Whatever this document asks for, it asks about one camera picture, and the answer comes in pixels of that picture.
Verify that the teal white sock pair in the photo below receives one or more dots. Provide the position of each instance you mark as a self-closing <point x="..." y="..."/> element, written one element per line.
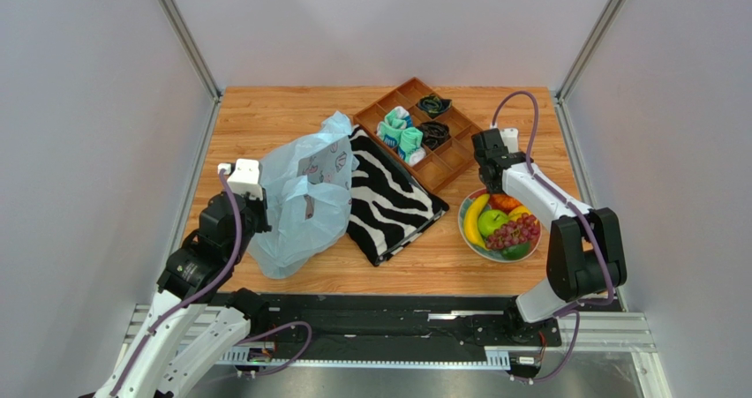
<point x="410" y="148"/>

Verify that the green apple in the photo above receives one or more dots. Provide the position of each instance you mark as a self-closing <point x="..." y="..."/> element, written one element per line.
<point x="491" y="220"/>

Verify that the fruit plate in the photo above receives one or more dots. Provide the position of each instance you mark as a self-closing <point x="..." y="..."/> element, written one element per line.
<point x="493" y="255"/>

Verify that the yellow banana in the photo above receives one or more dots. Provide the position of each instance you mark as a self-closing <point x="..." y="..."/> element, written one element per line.
<point x="470" y="221"/>

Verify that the yellow lemon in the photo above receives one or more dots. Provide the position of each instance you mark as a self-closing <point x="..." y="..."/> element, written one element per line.
<point x="518" y="213"/>

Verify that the red orange peach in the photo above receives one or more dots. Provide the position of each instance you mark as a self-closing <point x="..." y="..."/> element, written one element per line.
<point x="503" y="202"/>

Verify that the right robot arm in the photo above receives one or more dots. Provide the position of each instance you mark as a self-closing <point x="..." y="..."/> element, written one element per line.
<point x="585" y="258"/>

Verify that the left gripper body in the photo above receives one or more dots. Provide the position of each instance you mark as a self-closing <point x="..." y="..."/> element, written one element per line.
<point x="257" y="216"/>

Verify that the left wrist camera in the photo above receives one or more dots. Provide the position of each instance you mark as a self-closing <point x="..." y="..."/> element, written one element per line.
<point x="243" y="178"/>

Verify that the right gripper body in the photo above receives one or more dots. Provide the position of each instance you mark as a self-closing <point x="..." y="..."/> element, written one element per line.
<point x="485" y="146"/>

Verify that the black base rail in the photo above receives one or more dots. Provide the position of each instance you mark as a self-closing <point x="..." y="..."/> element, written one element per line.
<point x="397" y="329"/>

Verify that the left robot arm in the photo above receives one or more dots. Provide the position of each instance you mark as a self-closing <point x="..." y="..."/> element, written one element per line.
<point x="188" y="327"/>

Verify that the light blue plastic bag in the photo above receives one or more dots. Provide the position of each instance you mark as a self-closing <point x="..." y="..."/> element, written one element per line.
<point x="308" y="184"/>

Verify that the zebra striped cushion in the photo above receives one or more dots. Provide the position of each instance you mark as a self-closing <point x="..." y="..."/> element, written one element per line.
<point x="389" y="209"/>

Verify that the purple grapes bunch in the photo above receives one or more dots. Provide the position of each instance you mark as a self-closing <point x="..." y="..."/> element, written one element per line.
<point x="524" y="230"/>

